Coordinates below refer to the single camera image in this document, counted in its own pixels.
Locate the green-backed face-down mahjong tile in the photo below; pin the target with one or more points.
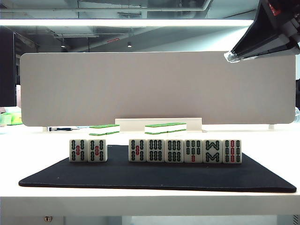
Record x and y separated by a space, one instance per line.
177 126
113 132
177 132
155 133
98 128
113 128
155 128
98 133

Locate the white divider foot bracket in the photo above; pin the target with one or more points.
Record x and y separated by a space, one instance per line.
45 129
271 126

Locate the green plastic boxes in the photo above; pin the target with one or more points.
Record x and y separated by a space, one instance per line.
10 118

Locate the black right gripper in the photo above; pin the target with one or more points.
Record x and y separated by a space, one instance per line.
287 16

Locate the black monitor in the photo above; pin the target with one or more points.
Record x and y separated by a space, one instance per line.
7 70

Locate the seven bamboo mahjong tile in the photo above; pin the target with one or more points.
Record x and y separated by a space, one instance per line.
193 151

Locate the nine bamboo mahjong tile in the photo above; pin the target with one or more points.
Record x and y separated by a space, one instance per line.
231 151

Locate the five bamboo mahjong tile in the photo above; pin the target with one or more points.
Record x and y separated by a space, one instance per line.
137 150
78 150
97 150

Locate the long white ceiling light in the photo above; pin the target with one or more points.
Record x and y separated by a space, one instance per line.
126 22

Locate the black pen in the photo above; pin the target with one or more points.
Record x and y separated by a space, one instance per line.
59 129

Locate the grey desk divider panel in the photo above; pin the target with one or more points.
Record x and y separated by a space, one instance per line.
140 89

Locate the eight bamboo mahjong tile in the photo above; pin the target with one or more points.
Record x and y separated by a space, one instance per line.
212 151

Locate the six bamboo mahjong tile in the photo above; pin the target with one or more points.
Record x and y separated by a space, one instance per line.
174 151
155 150

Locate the white divider stand base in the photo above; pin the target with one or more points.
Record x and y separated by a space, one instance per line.
131 125

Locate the black desk mat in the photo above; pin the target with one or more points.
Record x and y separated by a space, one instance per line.
150 177

